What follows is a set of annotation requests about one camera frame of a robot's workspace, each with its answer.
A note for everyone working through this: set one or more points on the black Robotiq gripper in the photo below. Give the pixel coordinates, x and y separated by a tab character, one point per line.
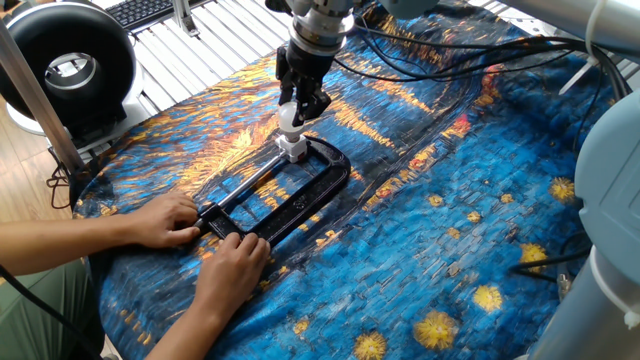
307	65

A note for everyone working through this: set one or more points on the white light bulb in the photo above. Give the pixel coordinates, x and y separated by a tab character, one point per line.
287	120

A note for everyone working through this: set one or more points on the white lamp socket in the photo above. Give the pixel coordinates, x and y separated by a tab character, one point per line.
292	149

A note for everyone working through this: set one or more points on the black C-clamp with silver screw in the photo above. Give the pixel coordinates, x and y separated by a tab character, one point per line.
305	200

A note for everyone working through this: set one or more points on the person's right forearm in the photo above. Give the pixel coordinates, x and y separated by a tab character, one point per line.
185	337

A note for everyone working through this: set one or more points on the person's left forearm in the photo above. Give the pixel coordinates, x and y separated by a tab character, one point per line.
55	245

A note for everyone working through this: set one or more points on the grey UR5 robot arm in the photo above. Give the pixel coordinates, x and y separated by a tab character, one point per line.
600	225

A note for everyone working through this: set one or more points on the person's left hand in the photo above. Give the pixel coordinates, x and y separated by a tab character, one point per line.
162	222

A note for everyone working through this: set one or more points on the person's right hand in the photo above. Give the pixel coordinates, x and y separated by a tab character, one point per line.
232	272

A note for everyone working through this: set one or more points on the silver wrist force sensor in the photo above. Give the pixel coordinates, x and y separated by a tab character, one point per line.
320	27

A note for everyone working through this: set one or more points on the starry night painting tablecloth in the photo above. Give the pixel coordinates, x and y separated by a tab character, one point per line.
425	175

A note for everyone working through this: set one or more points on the black computer keyboard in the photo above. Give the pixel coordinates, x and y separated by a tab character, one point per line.
140	11

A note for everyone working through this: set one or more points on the green trousers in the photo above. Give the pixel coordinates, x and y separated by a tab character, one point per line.
30	320

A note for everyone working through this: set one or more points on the aluminium upright bracket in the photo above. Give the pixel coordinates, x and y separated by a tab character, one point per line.
184	17

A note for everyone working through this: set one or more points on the aluminium frame bar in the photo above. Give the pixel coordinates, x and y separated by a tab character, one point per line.
35	95

